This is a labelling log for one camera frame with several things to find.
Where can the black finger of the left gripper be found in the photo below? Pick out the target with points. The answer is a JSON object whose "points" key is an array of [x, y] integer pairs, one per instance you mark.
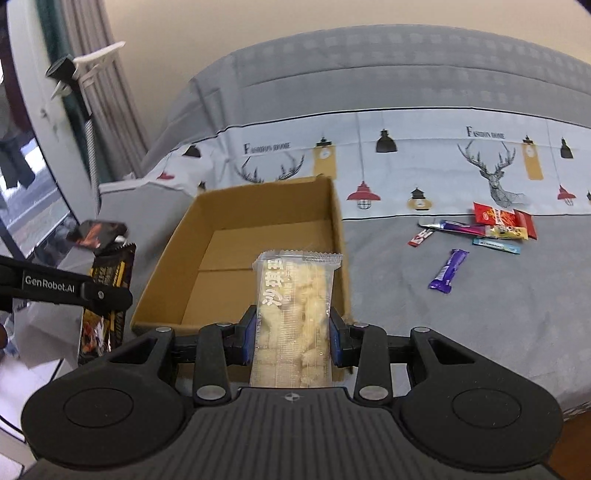
{"points": [[22, 280]]}

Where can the black smartphone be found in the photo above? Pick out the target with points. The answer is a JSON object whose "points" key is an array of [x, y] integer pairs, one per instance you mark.
{"points": [[96, 235]]}

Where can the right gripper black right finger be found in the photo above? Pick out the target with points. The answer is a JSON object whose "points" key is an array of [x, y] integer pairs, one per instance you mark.
{"points": [[372, 351]]}

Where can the clear rice cracker packet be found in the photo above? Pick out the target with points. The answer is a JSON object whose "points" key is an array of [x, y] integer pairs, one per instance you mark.
{"points": [[294, 297]]}

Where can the brown cardboard box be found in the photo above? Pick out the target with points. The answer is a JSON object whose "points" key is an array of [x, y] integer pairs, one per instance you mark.
{"points": [[205, 274]]}

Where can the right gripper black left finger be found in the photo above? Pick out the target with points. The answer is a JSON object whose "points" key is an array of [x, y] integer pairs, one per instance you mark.
{"points": [[210, 351]]}

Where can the black gold snack packet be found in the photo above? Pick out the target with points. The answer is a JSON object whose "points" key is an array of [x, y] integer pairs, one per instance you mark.
{"points": [[102, 325]]}

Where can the red snack packet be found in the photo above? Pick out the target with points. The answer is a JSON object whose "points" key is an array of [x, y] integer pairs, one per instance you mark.
{"points": [[493, 216]]}

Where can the white clip stand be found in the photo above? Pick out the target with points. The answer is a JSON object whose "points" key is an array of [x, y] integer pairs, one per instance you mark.
{"points": [[74, 75]]}

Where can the red white small sachet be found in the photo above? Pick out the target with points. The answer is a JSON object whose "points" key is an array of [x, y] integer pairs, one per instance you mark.
{"points": [[420, 238]]}

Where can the yellow snack packet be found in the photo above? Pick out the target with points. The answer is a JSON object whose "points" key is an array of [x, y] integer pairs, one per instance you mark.
{"points": [[506, 232]]}

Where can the blue stick sachet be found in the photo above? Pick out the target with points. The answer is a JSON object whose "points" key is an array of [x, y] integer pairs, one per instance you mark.
{"points": [[496, 245]]}

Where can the purple pink tube sachet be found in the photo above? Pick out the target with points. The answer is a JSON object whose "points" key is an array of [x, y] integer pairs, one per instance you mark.
{"points": [[455, 227]]}

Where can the purple chocolate bar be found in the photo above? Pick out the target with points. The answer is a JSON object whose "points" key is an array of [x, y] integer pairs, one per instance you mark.
{"points": [[443, 280]]}

